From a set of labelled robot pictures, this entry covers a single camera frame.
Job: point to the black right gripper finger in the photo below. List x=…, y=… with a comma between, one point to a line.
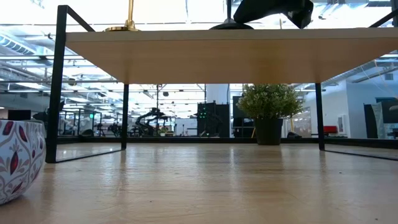
x=264, y=7

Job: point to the black candlestick holder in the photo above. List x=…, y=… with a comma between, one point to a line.
x=231, y=26

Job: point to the wooden riser shelf black legs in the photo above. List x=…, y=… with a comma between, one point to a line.
x=217, y=56

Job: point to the gold candlestick holder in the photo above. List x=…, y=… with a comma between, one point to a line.
x=130, y=12

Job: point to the patterned bowl candle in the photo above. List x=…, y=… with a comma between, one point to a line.
x=18, y=161

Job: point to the green potted plant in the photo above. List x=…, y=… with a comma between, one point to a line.
x=269, y=102

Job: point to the red box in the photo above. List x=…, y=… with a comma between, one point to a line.
x=330, y=129

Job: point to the black rack green lights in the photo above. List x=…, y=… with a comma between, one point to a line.
x=213, y=119

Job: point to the black background robot arms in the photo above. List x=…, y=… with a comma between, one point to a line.
x=149, y=123

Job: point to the dark background monitor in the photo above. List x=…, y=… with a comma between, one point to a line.
x=19, y=115

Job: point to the wall picture frame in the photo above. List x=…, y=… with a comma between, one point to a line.
x=341, y=124

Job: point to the black aluminium table frame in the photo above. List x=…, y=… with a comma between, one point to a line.
x=186, y=140

